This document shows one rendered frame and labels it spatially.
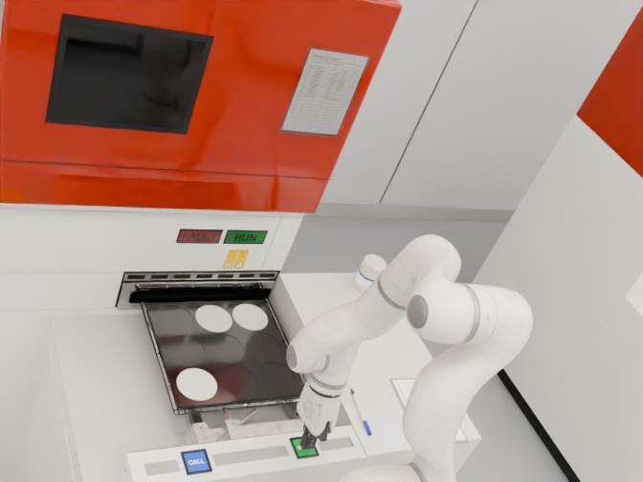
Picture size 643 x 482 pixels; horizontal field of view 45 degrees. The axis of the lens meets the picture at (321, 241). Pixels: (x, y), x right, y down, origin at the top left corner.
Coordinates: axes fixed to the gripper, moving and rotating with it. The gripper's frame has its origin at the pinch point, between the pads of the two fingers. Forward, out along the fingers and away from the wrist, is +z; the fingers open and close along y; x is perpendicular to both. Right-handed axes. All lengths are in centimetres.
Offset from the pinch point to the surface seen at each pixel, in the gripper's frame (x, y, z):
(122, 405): -33.3, -30.9, 11.2
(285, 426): 2.7, -14.4, 8.6
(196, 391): -17.8, -25.2, 4.2
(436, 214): 207, -221, 50
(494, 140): 221, -210, -3
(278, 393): 3.4, -22.3, 4.8
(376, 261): 42, -50, -17
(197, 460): -25.7, -1.2, 2.8
